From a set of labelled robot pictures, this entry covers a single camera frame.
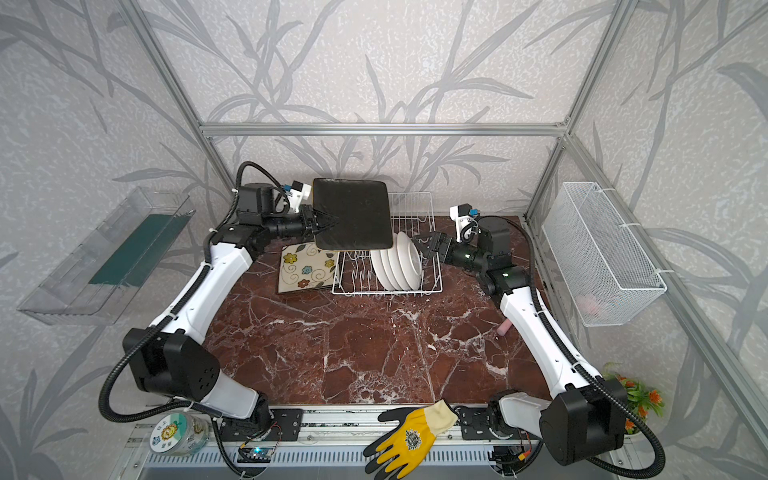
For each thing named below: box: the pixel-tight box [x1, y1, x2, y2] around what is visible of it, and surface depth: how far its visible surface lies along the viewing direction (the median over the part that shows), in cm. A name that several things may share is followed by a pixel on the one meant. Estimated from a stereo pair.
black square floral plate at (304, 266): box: [278, 242, 337, 294], surface depth 104 cm
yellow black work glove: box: [363, 399, 459, 480], surface depth 71 cm
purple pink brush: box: [497, 318, 512, 336], surface depth 90 cm
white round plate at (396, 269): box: [387, 243, 413, 290], surface depth 89 cm
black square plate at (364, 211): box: [312, 178, 393, 250], surface depth 79 cm
